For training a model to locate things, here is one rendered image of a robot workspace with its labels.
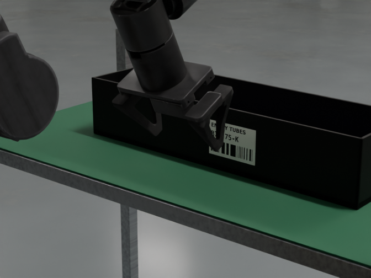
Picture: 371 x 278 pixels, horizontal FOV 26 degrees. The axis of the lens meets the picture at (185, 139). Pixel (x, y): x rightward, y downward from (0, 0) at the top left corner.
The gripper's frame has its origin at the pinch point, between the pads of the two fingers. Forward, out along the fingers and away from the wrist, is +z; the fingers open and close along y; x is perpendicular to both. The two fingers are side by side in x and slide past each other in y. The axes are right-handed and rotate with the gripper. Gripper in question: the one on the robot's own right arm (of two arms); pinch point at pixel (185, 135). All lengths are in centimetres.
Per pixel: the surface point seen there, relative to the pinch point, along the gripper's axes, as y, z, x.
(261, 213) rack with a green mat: 1.0, 23.4, -9.2
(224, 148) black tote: 15.7, 24.2, -20.5
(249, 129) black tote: 10.7, 20.3, -22.3
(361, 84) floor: 201, 294, -344
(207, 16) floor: 464, 363, -485
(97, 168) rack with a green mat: 33.3, 22.5, -7.5
